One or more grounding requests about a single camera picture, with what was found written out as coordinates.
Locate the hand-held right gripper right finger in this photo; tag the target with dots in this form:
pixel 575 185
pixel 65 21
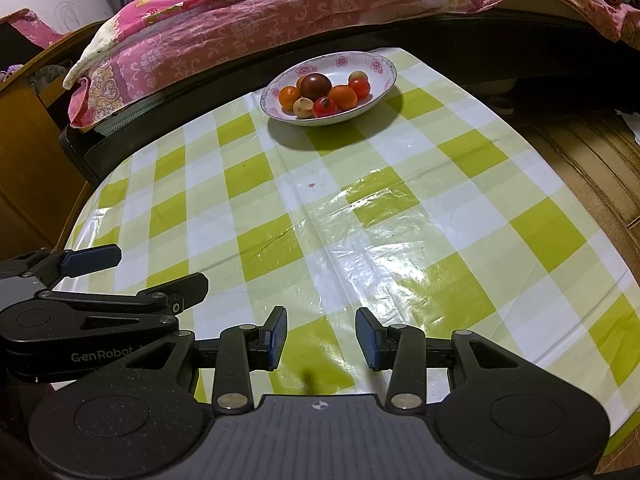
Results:
pixel 367 337

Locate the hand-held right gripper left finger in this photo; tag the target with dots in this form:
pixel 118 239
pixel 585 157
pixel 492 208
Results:
pixel 277 337

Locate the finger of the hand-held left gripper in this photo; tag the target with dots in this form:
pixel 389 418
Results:
pixel 165 292
pixel 92 259

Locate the tan longan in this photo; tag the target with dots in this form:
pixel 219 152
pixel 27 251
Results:
pixel 357 76
pixel 303 107

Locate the orange tangerine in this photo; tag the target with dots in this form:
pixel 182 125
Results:
pixel 300 82
pixel 288 96
pixel 343 96

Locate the oval red tomato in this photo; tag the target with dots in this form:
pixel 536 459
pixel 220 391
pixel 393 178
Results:
pixel 361 89

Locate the white floral plate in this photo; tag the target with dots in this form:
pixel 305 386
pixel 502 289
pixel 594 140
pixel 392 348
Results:
pixel 372 72

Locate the light wooden cabinet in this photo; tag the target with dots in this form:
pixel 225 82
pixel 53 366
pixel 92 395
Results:
pixel 30 160

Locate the green checkered tablecloth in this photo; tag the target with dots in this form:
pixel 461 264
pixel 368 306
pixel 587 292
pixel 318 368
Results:
pixel 400 210

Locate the black bed base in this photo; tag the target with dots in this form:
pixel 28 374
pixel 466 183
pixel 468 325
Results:
pixel 150 127

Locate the small red tomato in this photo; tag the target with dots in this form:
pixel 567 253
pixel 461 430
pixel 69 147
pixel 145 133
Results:
pixel 325 107

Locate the dark red tomato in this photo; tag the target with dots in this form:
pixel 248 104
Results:
pixel 315 86

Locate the pink floral blanket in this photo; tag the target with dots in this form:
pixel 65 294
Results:
pixel 225 20

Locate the white paper scrap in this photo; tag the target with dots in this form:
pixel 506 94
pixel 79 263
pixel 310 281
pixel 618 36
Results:
pixel 632 127

